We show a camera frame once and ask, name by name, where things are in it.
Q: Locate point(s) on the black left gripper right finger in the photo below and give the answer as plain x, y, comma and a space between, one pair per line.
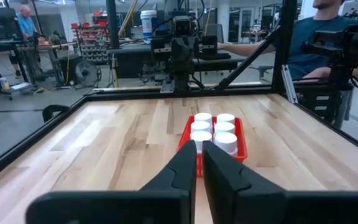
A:
244, 205

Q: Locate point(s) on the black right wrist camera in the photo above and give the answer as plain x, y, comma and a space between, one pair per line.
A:
182, 26

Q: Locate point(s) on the black vertical post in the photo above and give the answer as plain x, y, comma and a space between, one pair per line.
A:
112, 21

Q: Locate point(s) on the red parts bin rack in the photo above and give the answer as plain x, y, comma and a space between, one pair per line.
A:
92, 43

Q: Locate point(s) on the small green plant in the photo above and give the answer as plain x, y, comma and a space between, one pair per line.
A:
54, 39

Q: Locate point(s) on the red plastic mesh basket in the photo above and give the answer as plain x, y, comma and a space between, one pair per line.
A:
242, 149

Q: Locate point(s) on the black floor fan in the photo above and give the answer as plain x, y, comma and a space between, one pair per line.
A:
85, 73

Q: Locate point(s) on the silver aluminium extrusion bar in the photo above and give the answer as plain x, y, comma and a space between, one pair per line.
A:
289, 82

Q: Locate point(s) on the black labelled drawer unit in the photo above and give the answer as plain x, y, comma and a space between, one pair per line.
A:
322, 107

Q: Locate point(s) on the black aluminium table frame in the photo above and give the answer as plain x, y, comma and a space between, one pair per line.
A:
286, 46

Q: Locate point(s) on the white pill bottle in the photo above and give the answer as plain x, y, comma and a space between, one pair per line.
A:
203, 117
225, 118
200, 126
199, 137
226, 142
224, 127

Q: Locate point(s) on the small plastic cup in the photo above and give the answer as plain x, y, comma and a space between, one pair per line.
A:
3, 84

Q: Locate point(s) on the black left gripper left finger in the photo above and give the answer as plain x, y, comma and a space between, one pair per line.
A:
151, 205

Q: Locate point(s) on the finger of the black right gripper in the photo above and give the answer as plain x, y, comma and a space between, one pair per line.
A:
162, 54
208, 53

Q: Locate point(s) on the black background desk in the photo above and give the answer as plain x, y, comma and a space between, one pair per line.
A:
129, 59

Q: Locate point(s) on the white wipes canister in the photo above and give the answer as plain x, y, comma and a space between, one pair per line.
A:
148, 25

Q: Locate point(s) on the person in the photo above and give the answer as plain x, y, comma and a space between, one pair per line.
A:
26, 25
315, 40

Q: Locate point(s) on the wooden work table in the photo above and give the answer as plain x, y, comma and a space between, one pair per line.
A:
57, 46

